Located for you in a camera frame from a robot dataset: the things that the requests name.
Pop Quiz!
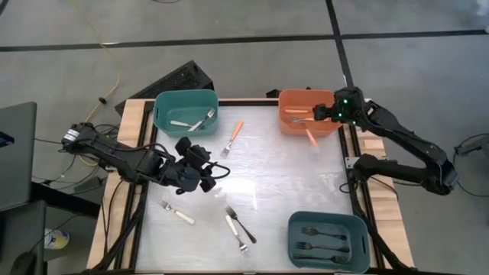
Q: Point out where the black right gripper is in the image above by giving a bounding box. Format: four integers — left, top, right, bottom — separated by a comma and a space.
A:
313, 87, 368, 125

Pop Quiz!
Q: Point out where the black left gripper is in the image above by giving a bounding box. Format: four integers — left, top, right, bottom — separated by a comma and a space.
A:
164, 136, 217, 194

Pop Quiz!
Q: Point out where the black fork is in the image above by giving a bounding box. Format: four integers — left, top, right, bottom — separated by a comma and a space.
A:
300, 226, 348, 241
225, 205, 257, 244
293, 253, 351, 264
296, 241, 351, 254

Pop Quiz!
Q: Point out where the orange plastic bin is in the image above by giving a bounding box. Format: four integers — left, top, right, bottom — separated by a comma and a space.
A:
277, 88, 345, 138

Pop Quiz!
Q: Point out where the teal plastic bin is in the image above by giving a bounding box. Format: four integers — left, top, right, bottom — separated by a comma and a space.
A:
152, 89, 220, 138

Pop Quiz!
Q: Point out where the blue-grey plastic bin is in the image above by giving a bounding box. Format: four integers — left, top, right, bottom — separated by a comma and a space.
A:
287, 210, 371, 274

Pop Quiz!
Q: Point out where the black desk bar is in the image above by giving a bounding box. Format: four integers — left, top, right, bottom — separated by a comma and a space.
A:
30, 181, 102, 218

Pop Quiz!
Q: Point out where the wooden table board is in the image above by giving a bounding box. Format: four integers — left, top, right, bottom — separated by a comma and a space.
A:
86, 98, 416, 270

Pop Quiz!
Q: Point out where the yellow white roll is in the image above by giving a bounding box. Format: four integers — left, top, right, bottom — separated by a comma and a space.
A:
44, 228, 71, 251

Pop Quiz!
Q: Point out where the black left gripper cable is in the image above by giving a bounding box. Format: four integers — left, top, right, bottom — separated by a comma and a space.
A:
206, 162, 232, 180

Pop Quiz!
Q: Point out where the yellow floor cable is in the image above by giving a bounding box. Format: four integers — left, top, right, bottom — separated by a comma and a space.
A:
74, 74, 120, 167

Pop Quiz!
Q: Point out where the black floor cable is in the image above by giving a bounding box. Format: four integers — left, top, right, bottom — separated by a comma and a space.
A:
452, 152, 489, 198

